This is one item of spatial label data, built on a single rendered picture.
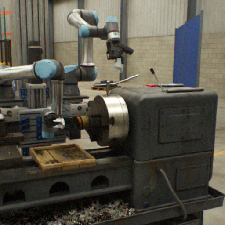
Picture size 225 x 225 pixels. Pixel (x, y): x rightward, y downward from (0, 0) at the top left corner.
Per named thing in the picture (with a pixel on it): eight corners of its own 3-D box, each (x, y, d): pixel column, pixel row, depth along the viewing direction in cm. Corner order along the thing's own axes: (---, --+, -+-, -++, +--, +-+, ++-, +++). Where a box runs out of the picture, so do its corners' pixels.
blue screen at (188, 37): (160, 101, 1071) (163, 27, 1029) (184, 101, 1065) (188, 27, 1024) (175, 128, 666) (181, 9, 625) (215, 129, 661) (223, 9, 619)
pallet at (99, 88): (107, 87, 1513) (107, 79, 1506) (121, 88, 1467) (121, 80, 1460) (90, 89, 1417) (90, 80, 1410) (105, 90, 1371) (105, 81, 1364)
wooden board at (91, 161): (76, 148, 212) (75, 143, 212) (96, 165, 180) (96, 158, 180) (29, 154, 200) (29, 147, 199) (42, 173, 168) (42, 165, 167)
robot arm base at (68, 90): (58, 94, 256) (58, 81, 255) (76, 93, 263) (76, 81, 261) (64, 96, 243) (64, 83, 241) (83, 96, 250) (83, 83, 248)
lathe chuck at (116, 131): (101, 135, 218) (103, 89, 209) (122, 152, 190) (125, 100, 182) (89, 136, 214) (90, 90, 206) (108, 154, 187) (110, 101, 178)
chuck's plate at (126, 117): (106, 135, 219) (108, 89, 211) (127, 152, 192) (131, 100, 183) (101, 135, 218) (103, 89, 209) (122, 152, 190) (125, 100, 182)
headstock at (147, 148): (175, 134, 254) (177, 85, 247) (218, 151, 211) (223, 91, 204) (105, 142, 229) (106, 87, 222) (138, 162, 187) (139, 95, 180)
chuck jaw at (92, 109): (101, 117, 201) (96, 101, 206) (103, 114, 197) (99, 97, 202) (84, 119, 196) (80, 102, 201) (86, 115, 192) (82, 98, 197)
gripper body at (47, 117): (48, 128, 188) (43, 124, 199) (62, 128, 192) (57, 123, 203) (48, 116, 187) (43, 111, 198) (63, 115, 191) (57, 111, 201)
